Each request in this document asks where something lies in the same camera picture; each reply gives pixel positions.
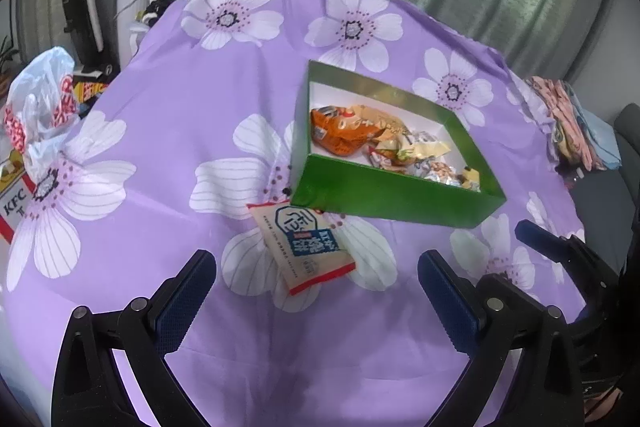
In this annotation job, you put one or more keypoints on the folded clothes pile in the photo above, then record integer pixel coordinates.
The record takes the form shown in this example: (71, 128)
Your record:
(555, 107)

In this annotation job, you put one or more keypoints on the red yellow carton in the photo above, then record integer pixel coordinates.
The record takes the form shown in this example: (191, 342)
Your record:
(87, 89)

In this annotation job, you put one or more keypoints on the white red-edged snack packet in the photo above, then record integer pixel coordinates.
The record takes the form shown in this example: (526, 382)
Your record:
(300, 247)

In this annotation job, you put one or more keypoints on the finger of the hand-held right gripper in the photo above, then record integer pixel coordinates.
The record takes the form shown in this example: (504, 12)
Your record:
(505, 289)
(535, 234)

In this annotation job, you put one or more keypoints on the black device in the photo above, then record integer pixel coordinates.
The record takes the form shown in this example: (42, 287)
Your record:
(80, 17)

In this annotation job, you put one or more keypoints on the white plastic bag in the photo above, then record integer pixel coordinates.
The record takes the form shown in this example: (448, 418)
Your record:
(45, 77)

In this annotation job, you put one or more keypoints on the yellow snack packet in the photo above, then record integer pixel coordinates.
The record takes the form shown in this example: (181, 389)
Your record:
(470, 179)

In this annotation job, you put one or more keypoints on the yellow patterned folded cloth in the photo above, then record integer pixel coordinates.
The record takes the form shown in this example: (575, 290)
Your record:
(562, 142)

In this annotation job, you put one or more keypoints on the green cardboard box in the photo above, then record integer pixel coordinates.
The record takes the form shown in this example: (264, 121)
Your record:
(390, 197)

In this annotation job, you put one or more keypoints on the grey sofa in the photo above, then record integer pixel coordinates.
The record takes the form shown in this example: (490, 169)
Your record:
(600, 202)

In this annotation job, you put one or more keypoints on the beige orange snack packet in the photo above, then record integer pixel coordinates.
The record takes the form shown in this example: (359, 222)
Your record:
(385, 122)

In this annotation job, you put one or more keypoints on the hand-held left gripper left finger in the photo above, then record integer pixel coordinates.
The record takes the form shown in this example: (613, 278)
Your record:
(182, 302)

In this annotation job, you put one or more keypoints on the red white carton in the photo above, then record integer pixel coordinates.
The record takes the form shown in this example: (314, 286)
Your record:
(12, 207)

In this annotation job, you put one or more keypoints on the purple floral cloth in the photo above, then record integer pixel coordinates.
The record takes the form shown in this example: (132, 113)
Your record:
(175, 132)

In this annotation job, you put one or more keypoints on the light blue folded cloth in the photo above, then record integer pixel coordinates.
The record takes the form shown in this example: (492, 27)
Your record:
(600, 137)

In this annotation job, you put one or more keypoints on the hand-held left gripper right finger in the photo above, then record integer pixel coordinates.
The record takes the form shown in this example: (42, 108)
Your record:
(447, 302)

